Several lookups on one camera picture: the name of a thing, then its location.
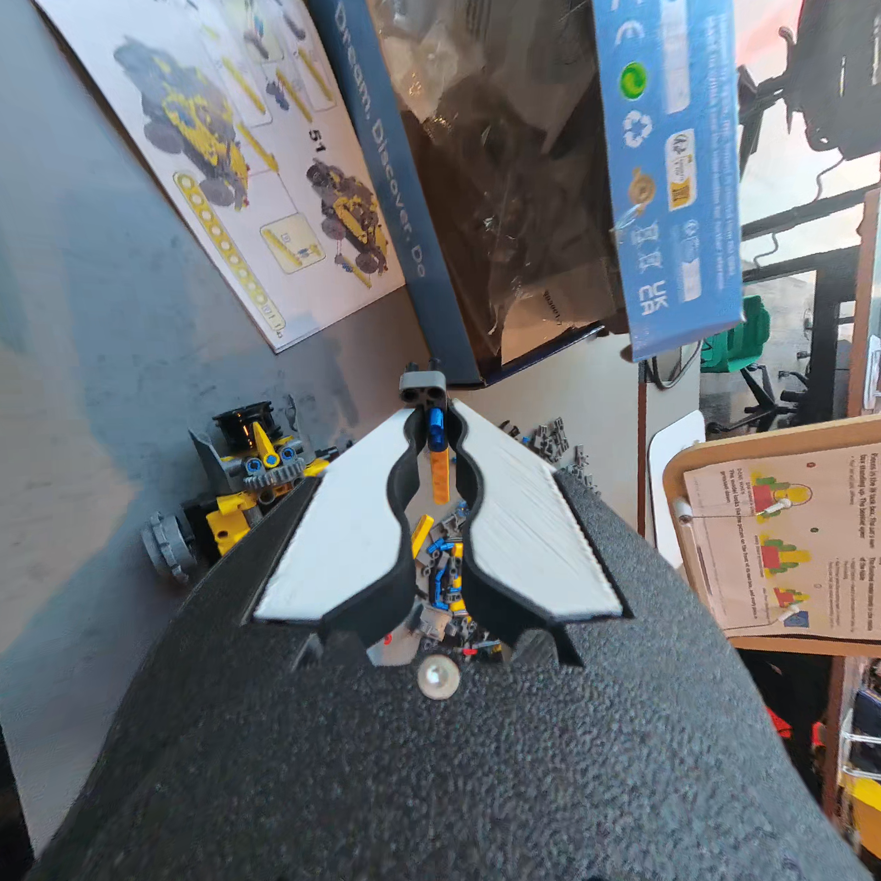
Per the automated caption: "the yellow toy construction vehicle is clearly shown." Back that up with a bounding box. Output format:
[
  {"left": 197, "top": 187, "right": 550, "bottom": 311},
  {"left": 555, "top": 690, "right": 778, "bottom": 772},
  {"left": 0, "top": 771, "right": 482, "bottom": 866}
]
[{"left": 139, "top": 401, "right": 340, "bottom": 587}]

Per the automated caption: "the black office chair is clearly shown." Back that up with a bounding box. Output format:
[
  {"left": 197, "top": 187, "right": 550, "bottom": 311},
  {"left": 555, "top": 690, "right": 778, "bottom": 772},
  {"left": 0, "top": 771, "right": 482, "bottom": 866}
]
[{"left": 738, "top": 0, "right": 881, "bottom": 162}]

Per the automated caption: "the clear plastic bag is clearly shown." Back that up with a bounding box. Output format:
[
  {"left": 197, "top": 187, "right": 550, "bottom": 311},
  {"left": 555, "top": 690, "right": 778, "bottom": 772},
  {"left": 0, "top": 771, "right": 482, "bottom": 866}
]
[{"left": 375, "top": 0, "right": 629, "bottom": 360}]

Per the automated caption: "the blue cardboard box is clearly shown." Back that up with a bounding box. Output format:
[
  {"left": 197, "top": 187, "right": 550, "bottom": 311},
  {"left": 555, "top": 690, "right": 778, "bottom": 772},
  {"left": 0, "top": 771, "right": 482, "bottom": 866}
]
[{"left": 305, "top": 0, "right": 746, "bottom": 391}]

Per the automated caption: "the pile of small building parts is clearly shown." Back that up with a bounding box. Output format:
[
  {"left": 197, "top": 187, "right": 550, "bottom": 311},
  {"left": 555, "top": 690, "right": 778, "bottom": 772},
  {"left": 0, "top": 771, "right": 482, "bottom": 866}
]
[{"left": 408, "top": 415, "right": 601, "bottom": 656}]

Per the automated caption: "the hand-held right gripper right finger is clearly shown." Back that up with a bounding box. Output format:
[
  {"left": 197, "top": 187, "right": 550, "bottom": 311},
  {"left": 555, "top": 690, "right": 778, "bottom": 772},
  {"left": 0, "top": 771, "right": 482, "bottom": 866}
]
[{"left": 449, "top": 399, "right": 626, "bottom": 649}]

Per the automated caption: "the white chair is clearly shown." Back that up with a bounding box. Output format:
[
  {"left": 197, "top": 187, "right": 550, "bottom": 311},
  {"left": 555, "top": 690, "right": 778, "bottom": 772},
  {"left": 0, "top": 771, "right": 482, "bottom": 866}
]
[{"left": 646, "top": 409, "right": 708, "bottom": 552}]

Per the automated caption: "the pale wooden board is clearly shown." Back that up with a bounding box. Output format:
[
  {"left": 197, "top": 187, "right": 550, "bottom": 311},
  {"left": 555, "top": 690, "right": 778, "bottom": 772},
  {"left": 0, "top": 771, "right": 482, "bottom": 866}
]
[{"left": 663, "top": 415, "right": 881, "bottom": 658}]

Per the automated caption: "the open instruction booklet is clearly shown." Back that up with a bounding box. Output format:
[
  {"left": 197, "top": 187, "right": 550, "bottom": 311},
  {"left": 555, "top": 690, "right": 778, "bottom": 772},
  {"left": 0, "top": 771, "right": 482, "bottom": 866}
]
[{"left": 33, "top": 0, "right": 408, "bottom": 355}]

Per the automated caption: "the grey desk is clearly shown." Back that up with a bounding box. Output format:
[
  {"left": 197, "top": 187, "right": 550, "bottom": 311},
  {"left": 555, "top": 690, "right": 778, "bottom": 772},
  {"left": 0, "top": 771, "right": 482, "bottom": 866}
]
[{"left": 0, "top": 0, "right": 651, "bottom": 858}]

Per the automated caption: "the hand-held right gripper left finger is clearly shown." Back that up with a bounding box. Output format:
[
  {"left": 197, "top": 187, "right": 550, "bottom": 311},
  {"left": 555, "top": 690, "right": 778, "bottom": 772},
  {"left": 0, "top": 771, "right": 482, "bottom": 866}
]
[{"left": 251, "top": 406, "right": 426, "bottom": 648}]

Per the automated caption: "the grey connector with blue pin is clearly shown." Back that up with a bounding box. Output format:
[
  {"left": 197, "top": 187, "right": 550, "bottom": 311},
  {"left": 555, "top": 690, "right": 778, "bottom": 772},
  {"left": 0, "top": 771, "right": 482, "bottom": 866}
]
[{"left": 398, "top": 369, "right": 450, "bottom": 454}]

